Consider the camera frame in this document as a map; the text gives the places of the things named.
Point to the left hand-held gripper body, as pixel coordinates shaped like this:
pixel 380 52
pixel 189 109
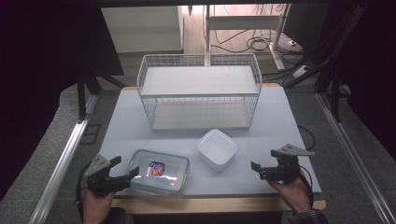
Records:
pixel 101 182

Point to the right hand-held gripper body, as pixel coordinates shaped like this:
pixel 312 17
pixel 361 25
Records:
pixel 285 169

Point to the clear lidded food container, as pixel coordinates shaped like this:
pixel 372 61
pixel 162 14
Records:
pixel 165 183

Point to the white square bowl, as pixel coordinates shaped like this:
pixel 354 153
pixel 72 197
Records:
pixel 217 149

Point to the person's left hand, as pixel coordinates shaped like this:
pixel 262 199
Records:
pixel 95 205

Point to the person's right hand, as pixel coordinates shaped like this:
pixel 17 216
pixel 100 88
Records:
pixel 292 194

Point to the black metal stand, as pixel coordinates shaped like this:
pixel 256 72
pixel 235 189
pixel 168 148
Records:
pixel 81 99
pixel 335 102

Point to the white power strip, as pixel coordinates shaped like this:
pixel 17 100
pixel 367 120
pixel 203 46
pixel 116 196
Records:
pixel 300 72

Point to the small white plug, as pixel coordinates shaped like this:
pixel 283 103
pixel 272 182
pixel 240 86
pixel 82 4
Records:
pixel 291 43

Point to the black curtain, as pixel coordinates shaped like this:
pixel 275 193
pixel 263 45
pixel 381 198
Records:
pixel 373 62
pixel 37 77

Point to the white cabinet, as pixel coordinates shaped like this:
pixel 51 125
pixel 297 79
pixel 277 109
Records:
pixel 143 29

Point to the aluminium rail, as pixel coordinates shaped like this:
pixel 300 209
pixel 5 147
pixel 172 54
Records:
pixel 62 165
pixel 353 155

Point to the white desk frame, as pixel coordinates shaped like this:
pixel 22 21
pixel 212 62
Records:
pixel 243 22

